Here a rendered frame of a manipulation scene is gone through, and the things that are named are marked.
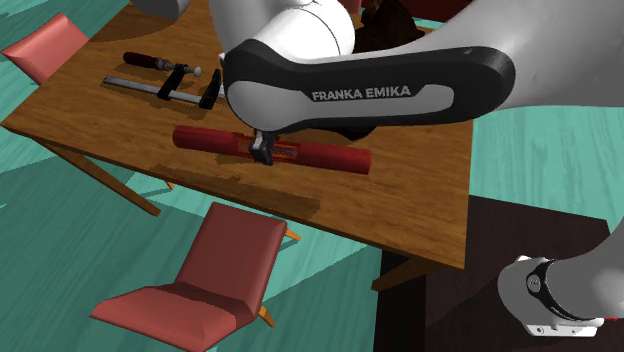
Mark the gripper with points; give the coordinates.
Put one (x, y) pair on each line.
(264, 148)

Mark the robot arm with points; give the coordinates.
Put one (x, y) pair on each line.
(302, 29)

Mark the red cylinder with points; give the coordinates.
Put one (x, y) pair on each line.
(204, 139)

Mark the red chair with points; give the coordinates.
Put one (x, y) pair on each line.
(44, 46)
(229, 248)

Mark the wooden table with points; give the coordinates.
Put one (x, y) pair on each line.
(390, 195)

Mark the dark brown object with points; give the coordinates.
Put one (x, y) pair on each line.
(387, 29)

